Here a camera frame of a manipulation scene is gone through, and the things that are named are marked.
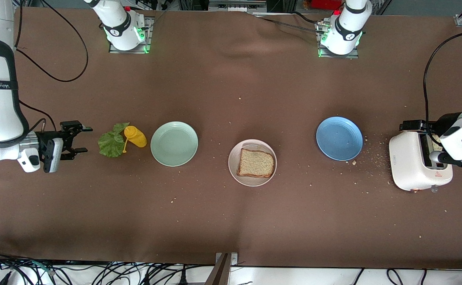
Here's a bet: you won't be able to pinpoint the beige plate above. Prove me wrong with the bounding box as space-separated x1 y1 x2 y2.
228 139 278 187

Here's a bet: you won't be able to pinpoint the yellow mustard squeeze bottle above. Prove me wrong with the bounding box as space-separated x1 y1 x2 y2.
123 126 148 153

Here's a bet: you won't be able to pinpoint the grey power strip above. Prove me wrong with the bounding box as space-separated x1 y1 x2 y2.
208 0 268 12

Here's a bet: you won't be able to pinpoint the dark metal pole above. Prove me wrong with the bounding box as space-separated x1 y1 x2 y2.
204 253 231 285

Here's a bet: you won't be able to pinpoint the tangled black floor cables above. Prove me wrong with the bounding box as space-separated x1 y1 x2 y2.
0 249 203 285

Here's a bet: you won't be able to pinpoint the white two-slot toaster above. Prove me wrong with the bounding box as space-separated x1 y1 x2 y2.
389 125 454 193

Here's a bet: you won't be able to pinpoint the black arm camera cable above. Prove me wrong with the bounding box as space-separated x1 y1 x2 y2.
423 31 462 147
13 0 89 133

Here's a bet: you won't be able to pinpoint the red box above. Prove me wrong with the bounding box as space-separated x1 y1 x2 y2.
309 0 343 11

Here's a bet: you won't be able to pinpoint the silver metal bracket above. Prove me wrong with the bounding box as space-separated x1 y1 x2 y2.
215 252 239 266

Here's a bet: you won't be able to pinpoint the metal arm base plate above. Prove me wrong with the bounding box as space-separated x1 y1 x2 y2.
316 20 360 59
109 16 152 54

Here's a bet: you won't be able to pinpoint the blue plate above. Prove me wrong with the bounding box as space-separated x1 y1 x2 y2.
316 116 363 162

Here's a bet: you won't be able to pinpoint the green lettuce leaf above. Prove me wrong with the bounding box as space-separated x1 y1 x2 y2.
97 122 130 158

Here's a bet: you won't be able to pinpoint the mint green plate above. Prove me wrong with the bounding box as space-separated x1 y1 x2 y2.
150 121 199 167

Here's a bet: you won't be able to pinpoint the black base power cable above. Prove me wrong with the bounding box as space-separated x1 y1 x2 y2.
253 11 324 32

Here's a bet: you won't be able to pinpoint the brown tablecloth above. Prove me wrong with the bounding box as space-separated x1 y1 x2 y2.
0 7 462 270

